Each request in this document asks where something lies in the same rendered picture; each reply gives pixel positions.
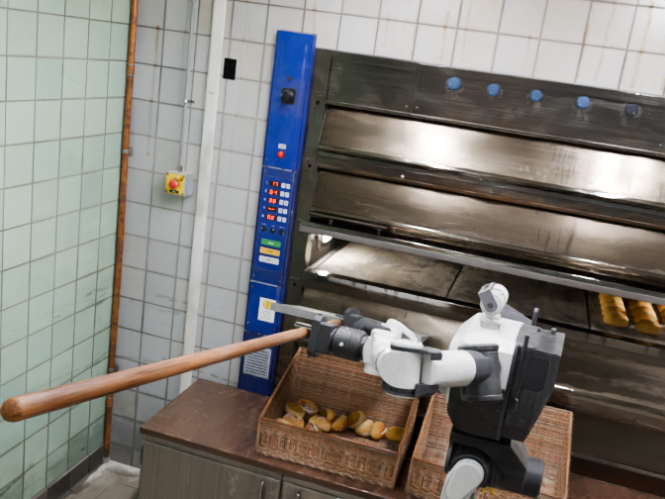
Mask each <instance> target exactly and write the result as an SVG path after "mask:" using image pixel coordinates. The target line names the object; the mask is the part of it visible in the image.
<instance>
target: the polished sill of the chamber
mask: <svg viewBox="0 0 665 499"><path fill-rule="evenodd" d="M303 279H304V280H309V281H313V282H318V283H322V284H326V285H330V286H335V287H339V288H344V289H348V290H353V291H357V292H362V293H366V294H371V295H375V296H380V297H385V298H389V299H394V300H398V301H403V302H407V303H412V304H416V305H421V306H425V307H430V308H433V309H438V310H442V311H447V312H451V313H456V314H460V315H465V316H469V317H473V316H474V315H476V314H477V313H482V312H483V311H482V310H481V307H480V305H477V304H473V303H468V302H464V301H459V300H454V299H450V298H445V297H441V296H436V295H431V294H427V293H423V292H419V291H414V290H409V289H405V288H400V287H396V286H391V285H386V284H382V283H377V282H373V281H368V280H363V279H359V278H354V277H350V276H345V275H340V274H336V273H331V272H327V271H322V270H317V269H313V268H309V267H308V268H307V269H305V270H304V273H303ZM535 326H536V327H541V328H542V329H545V330H549V331H551V328H555V329H556V332H558V333H563V334H565V338H567V339H572V340H576V341H581V342H585V343H590V344H594V345H599V346H603V347H608V348H613V349H621V350H625V351H630V352H634V353H639V354H643V355H648V356H652V357H657V358H661V359H665V346H664V345H660V344H656V343H651V342H647V341H642V340H638V339H633V338H628V337H624V336H619V335H615V334H610V333H605V332H601V331H596V330H592V329H587V328H582V327H578V326H573V325H568V324H564V323H559V322H555V321H550V320H545V319H541V318H537V320H536V325H535Z"/></svg>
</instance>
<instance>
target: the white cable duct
mask: <svg viewBox="0 0 665 499"><path fill-rule="evenodd" d="M226 8H227V0H215V1H214V12H213V23H212V35H211V45H210V56H209V67H208V78H207V90H206V101H205V112H204V123H203V135H202V145H201V156H200V167H199V178H198V190H197V201H196V212H195V223H194V234H193V246H192V256H191V267H190V278H189V290H188V301H187V312H186V323H185V334H184V346H183V355H188V354H192V353H194V347H195V337H196V326H197V315H198V305H199V294H200V283H201V273H202V262H203V251H204V240H205V231H206V220H207V209H208V199H209V188H210V177H211V166H212V156H213V145H214V134H215V124H216V114H217V103H218V92H219V82H220V71H221V60H222V49H223V39H224V28H225V18H226ZM191 379H192V371H188V372H185V373H182V374H181V378H180V389H179V394H180V393H182V392H183V391H184V390H185V389H187V388H188V387H189V386H190V385H191Z"/></svg>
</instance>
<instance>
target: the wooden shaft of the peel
mask: <svg viewBox="0 0 665 499"><path fill-rule="evenodd" d="M328 322H329V323H333V324H338V325H339V326H340V327H341V325H342V320H341V319H335V320H331V321H328ZM310 332H311V330H310V329H306V328H299V329H295V330H290V331H286V332H282V333H278V334H274V335H270V336H266V337H261V338H257V339H253V340H249V341H245V342H241V343H236V344H232V345H228V346H224V347H220V348H216V349H208V350H204V351H200V352H196V353H192V354H188V355H183V356H179V357H176V358H172V359H168V360H164V361H160V362H155V363H151V364H147V365H143V366H139V367H135V368H130V369H126V370H122V371H118V372H114V373H110V374H106V375H101V376H97V377H93V378H89V379H85V380H81V381H76V382H72V383H68V384H64V385H60V386H56V387H52V388H48V389H44V390H40V391H36V392H32V393H28V394H23V395H19V396H15V397H11V398H9V399H7V400H6V401H4V402H3V403H2V405H1V407H0V414H1V417H2V418H3V419H4V420H5V421H6V422H11V423H16V422H20V421H23V420H27V419H30V418H33V417H37V416H39V415H43V414H46V413H49V412H53V411H56V410H60V409H63V408H67V407H70V406H73V405H77V404H80V403H84V402H87V401H90V400H94V399H97V398H101V397H104V396H107V395H111V394H114V393H118V392H121V391H125V390H128V389H131V388H135V387H138V386H142V385H145V384H148V383H152V382H154V381H158V380H161V379H165V378H168V377H171V376H175V375H178V374H182V373H185V372H188V371H192V370H195V369H199V368H202V367H206V366H209V365H212V364H216V363H219V362H223V361H226V360H229V359H233V358H236V357H240V356H243V355H247V354H250V353H253V352H257V351H260V350H264V349H269V348H273V347H276V346H280V345H283V344H287V343H290V342H293V341H297V340H300V339H303V338H306V337H309V336H310Z"/></svg>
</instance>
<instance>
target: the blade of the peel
mask: <svg viewBox="0 0 665 499"><path fill-rule="evenodd" d="M270 310H271V311H276V312H280V313H284V314H289V315H293V316H298V317H302V318H306V319H311V320H313V319H314V317H315V316H316V314H318V313H322V315H325V316H327V319H328V321H331V320H334V318H336V316H335V314H334V313H329V312H325V311H320V310H316V309H311V308H307V307H303V306H294V305H287V304H279V303H272V302H271V306H270ZM411 332H413V331H411ZM413 333H414V334H415V336H416V338H418V342H419V343H422V342H424V341H425V340H427V339H428V338H429V337H431V335H426V334H422V333H417V332H413Z"/></svg>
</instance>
